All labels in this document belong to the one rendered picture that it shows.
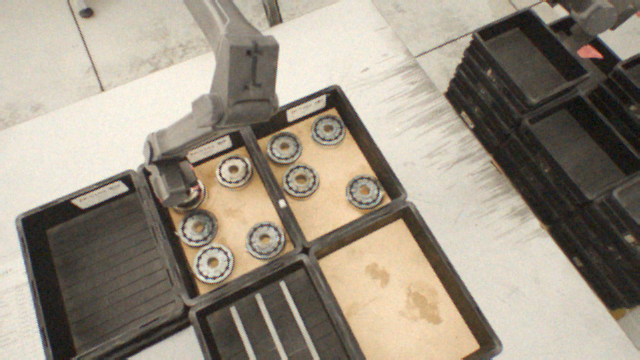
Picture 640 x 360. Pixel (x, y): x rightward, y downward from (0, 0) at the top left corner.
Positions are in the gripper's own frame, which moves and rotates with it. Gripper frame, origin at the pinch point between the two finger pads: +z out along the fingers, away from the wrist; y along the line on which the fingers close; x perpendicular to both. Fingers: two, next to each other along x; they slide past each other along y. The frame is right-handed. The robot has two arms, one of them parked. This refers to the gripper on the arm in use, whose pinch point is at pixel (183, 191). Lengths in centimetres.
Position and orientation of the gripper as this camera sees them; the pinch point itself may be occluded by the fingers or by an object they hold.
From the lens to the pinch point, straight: 118.9
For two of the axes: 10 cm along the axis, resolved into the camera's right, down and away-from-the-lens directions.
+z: 0.0, 3.9, 9.2
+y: 8.9, -4.2, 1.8
